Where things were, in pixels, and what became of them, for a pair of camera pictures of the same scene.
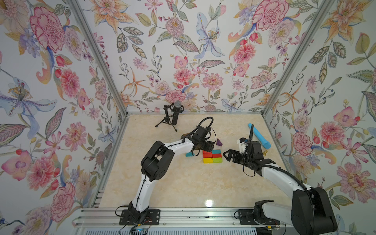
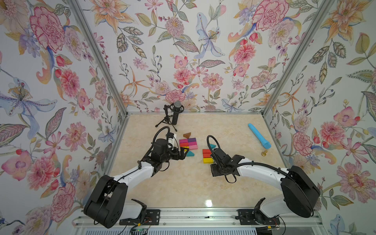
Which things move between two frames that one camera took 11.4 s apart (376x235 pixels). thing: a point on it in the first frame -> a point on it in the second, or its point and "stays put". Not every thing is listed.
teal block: x=189 y=154 stays put
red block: x=207 y=155 stays put
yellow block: x=207 y=160 stays put
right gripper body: x=245 y=159 -> x=217 y=170
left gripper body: x=204 y=145 -> x=170 y=154
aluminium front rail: x=84 y=218 stays put
